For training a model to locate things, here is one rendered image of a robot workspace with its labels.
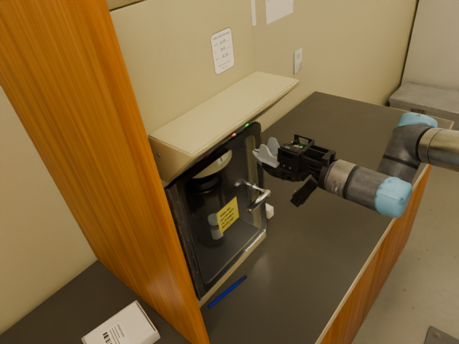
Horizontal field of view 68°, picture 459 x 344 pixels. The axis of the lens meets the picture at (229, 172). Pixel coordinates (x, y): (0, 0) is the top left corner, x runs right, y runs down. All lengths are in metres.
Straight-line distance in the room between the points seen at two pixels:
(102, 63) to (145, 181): 0.18
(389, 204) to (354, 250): 0.46
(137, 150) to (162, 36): 0.21
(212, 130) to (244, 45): 0.24
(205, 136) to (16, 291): 0.81
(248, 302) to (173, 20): 0.74
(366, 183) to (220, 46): 0.39
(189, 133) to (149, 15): 0.19
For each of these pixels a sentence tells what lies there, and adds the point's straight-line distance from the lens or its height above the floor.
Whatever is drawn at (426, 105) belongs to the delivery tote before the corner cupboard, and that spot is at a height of 0.33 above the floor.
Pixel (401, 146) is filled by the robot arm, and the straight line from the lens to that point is 0.80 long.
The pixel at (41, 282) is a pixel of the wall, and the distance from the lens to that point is 1.22.
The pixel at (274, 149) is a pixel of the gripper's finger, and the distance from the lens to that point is 0.83.
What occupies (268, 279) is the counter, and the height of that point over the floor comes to 0.94.
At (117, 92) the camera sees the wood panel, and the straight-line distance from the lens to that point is 0.45.
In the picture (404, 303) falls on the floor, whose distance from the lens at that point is 2.21.
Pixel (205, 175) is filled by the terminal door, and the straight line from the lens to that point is 0.74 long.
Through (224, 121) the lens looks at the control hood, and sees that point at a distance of 0.61.
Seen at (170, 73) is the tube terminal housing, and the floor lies 1.59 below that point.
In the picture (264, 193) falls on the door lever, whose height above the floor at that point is 1.21.
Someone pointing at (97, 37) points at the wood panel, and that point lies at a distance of 0.43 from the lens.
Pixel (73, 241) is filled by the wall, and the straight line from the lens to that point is 1.19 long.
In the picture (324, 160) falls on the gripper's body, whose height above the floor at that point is 1.38.
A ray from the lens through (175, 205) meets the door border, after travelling 0.71.
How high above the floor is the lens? 1.80
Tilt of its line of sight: 38 degrees down
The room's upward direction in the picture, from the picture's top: 8 degrees counter-clockwise
